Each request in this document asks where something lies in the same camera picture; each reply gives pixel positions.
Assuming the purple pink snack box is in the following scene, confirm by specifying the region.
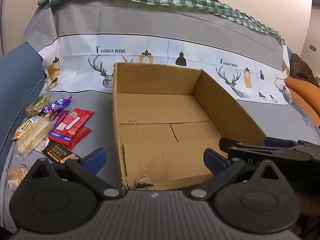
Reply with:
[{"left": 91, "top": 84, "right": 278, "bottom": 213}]
[{"left": 53, "top": 110, "right": 71, "bottom": 128}]

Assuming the clear bread packet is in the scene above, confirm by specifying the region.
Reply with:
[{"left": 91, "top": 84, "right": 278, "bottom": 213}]
[{"left": 15, "top": 116, "right": 55, "bottom": 158}]

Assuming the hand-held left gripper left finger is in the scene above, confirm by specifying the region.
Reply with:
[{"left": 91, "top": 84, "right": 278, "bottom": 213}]
[{"left": 25, "top": 147, "right": 125, "bottom": 201}]

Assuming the purple snack packet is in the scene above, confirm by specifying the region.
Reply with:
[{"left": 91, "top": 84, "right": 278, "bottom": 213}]
[{"left": 41, "top": 95, "right": 72, "bottom": 115}]

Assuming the orange cushion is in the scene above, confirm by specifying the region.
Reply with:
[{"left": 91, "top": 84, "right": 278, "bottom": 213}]
[{"left": 285, "top": 76, "right": 320, "bottom": 133}]

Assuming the red packet blue label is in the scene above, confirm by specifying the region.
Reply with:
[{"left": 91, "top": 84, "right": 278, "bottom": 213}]
[{"left": 47, "top": 126, "right": 92, "bottom": 150}]

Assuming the brown cloth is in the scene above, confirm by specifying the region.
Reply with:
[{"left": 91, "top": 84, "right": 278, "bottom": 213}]
[{"left": 289, "top": 54, "right": 317, "bottom": 86}]

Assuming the small clear cracker packet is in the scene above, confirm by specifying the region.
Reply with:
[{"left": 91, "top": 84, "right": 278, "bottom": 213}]
[{"left": 5, "top": 164, "right": 30, "bottom": 193}]

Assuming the yellow wafer bar packet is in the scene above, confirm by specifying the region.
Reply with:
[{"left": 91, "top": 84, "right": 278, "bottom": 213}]
[{"left": 11, "top": 115, "right": 42, "bottom": 140}]

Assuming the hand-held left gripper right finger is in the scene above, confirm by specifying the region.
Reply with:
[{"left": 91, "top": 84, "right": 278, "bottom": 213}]
[{"left": 189, "top": 148, "right": 285, "bottom": 201}]

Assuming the puffed grain cake packet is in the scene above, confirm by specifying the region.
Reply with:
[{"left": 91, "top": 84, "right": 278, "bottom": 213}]
[{"left": 25, "top": 95, "right": 48, "bottom": 117}]

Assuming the black brown biscuit packet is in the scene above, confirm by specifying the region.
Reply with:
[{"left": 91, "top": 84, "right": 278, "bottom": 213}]
[{"left": 42, "top": 140, "right": 82, "bottom": 164}]

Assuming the red packet white label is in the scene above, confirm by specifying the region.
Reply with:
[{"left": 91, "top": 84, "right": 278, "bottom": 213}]
[{"left": 54, "top": 108, "right": 95, "bottom": 140}]

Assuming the brown cardboard box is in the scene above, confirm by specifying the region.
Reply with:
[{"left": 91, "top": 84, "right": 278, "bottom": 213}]
[{"left": 112, "top": 61, "right": 267, "bottom": 191}]

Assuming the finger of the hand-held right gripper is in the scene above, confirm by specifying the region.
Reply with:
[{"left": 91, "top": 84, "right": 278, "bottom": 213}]
[
  {"left": 265, "top": 136, "right": 304, "bottom": 148},
  {"left": 219, "top": 137, "right": 313, "bottom": 169}
]

